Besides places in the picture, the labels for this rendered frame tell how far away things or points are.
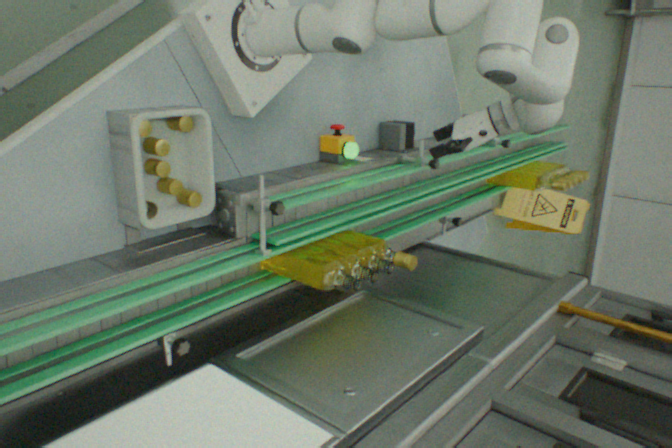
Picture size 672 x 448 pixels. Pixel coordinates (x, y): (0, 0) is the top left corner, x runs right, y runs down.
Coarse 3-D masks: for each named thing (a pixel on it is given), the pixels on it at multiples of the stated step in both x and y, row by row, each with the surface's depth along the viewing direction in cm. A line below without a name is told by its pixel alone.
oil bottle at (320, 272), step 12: (288, 252) 123; (300, 252) 123; (264, 264) 127; (276, 264) 125; (288, 264) 122; (300, 264) 120; (312, 264) 117; (324, 264) 117; (336, 264) 117; (288, 276) 123; (300, 276) 120; (312, 276) 118; (324, 276) 116; (336, 276) 116; (324, 288) 117
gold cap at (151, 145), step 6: (150, 138) 112; (156, 138) 111; (144, 144) 112; (150, 144) 110; (156, 144) 110; (162, 144) 110; (168, 144) 111; (144, 150) 112; (150, 150) 111; (156, 150) 110; (162, 150) 111; (168, 150) 112; (162, 156) 111
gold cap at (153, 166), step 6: (150, 162) 112; (156, 162) 111; (162, 162) 111; (144, 168) 113; (150, 168) 112; (156, 168) 111; (162, 168) 112; (168, 168) 113; (150, 174) 114; (156, 174) 111; (162, 174) 112; (168, 174) 113
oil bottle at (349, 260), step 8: (304, 248) 127; (312, 248) 126; (320, 248) 126; (328, 248) 126; (336, 248) 126; (328, 256) 122; (336, 256) 121; (344, 256) 121; (352, 256) 122; (344, 264) 120; (352, 264) 120; (360, 264) 122; (352, 272) 120
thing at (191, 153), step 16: (144, 112) 104; (160, 112) 106; (176, 112) 108; (192, 112) 111; (160, 128) 114; (192, 128) 117; (208, 128) 115; (176, 144) 118; (192, 144) 118; (208, 144) 116; (144, 160) 113; (176, 160) 119; (192, 160) 119; (208, 160) 117; (144, 176) 114; (176, 176) 120; (192, 176) 121; (208, 176) 118; (144, 192) 107; (160, 192) 117; (208, 192) 119; (144, 208) 107; (160, 208) 118; (176, 208) 118; (192, 208) 119; (208, 208) 119; (144, 224) 108; (160, 224) 111
